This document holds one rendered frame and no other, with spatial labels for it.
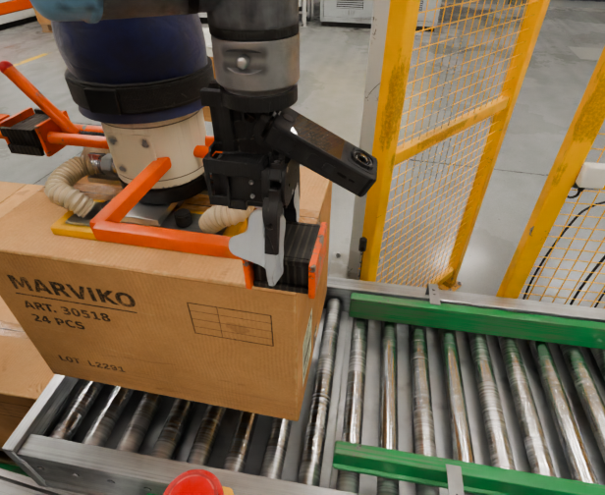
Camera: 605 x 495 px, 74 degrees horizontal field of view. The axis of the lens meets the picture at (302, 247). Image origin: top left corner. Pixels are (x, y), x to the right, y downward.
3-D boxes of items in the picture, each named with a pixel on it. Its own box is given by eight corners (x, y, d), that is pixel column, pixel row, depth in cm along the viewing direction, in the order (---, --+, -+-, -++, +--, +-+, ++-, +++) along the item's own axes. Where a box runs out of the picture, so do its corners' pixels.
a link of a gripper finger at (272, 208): (270, 244, 45) (273, 166, 42) (285, 246, 45) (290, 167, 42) (257, 257, 41) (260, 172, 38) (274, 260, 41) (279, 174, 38)
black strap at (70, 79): (233, 73, 74) (231, 49, 72) (179, 122, 57) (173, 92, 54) (121, 66, 78) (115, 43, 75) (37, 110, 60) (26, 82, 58)
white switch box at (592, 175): (598, 184, 106) (609, 163, 102) (602, 190, 104) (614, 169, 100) (574, 182, 107) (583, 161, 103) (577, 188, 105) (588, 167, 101)
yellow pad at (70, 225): (247, 225, 76) (246, 202, 73) (230, 259, 68) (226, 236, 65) (85, 205, 81) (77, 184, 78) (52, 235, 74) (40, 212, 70)
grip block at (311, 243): (326, 252, 53) (327, 221, 50) (314, 300, 47) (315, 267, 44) (264, 245, 55) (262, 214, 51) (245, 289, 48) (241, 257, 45)
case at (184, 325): (326, 292, 118) (333, 168, 92) (298, 422, 88) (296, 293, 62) (137, 264, 127) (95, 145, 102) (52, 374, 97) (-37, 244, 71)
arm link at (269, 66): (306, 24, 36) (286, 46, 30) (306, 77, 39) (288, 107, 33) (228, 21, 38) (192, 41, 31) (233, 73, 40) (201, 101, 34)
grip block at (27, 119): (80, 137, 82) (69, 108, 79) (47, 159, 75) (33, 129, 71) (43, 134, 84) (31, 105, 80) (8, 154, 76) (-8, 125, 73)
